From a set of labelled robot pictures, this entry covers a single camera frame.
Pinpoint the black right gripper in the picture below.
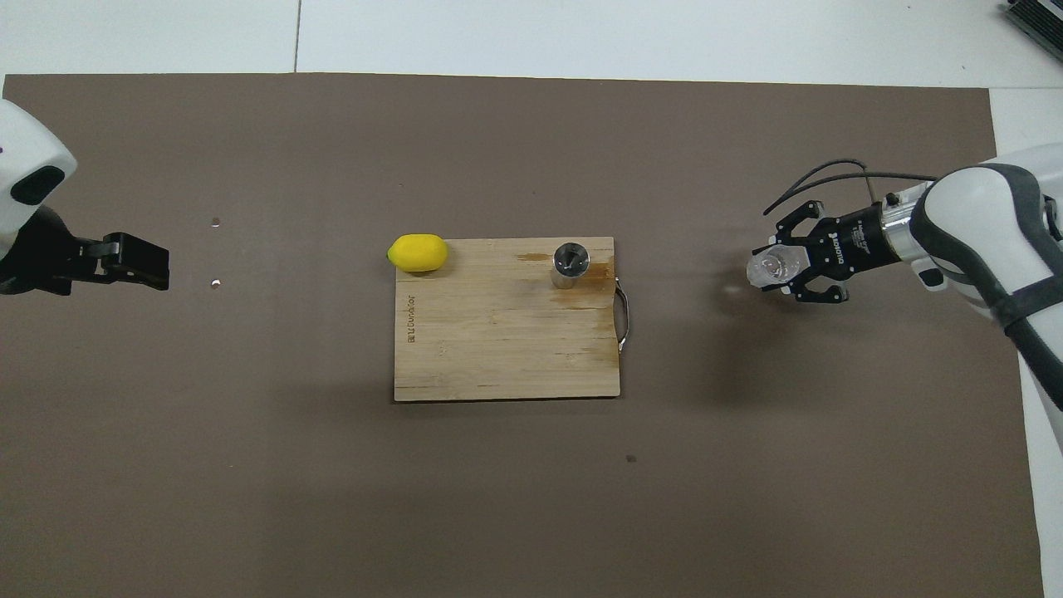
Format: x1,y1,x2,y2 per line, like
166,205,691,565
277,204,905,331
752,199,904,305

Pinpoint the yellow lemon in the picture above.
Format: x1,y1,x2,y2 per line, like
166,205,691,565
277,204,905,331
387,233,450,274

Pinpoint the brown table mat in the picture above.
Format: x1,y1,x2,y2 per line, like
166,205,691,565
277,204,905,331
0,73,1046,598

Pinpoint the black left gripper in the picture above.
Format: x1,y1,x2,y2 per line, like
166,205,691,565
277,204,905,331
0,206,172,297

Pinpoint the wooden cutting board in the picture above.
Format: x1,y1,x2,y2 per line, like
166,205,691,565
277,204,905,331
394,237,630,403

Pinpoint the small clear glass cup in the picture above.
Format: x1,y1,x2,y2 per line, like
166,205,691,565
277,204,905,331
746,243,811,292

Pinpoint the grey ribbed metal device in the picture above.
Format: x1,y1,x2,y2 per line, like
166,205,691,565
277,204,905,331
1001,0,1063,63

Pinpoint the steel double jigger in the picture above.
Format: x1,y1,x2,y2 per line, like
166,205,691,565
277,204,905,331
551,241,592,290

